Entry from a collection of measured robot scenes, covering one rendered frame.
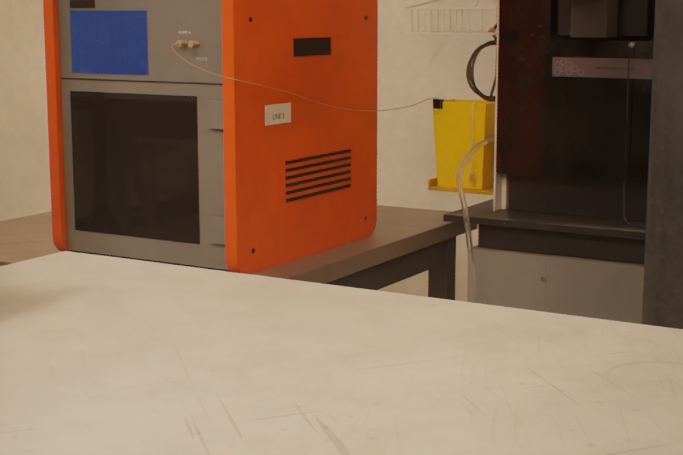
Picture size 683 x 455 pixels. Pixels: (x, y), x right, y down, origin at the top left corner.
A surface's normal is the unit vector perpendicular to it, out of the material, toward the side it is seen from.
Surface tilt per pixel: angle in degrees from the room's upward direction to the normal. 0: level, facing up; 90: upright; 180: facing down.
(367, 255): 90
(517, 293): 90
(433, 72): 90
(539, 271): 90
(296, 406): 0
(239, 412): 0
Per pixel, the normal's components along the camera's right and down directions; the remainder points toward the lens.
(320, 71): 0.86, 0.09
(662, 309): -0.52, 0.14
